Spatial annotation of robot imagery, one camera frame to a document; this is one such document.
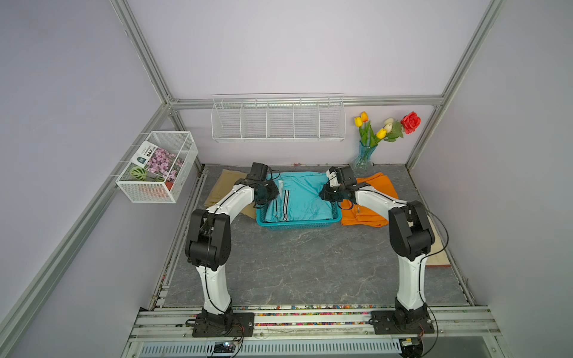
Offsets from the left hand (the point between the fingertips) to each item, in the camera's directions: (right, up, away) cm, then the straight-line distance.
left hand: (278, 193), depth 96 cm
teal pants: (+9, -2, +2) cm, 10 cm away
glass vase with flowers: (+42, +15, +17) cm, 48 cm away
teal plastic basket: (+9, -13, -3) cm, 16 cm away
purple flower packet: (-40, +11, -23) cm, 47 cm away
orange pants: (+34, -9, +4) cm, 35 cm away
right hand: (+19, +1, +4) cm, 19 cm away
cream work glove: (+64, -25, -8) cm, 69 cm away
